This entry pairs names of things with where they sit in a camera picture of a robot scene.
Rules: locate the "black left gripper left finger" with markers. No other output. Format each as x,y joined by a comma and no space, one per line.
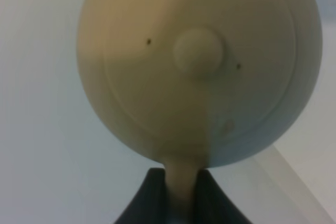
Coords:
149,205

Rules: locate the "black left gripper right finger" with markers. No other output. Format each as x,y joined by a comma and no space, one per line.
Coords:
211,204

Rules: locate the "beige ceramic teapot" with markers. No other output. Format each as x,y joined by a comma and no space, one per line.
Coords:
196,84

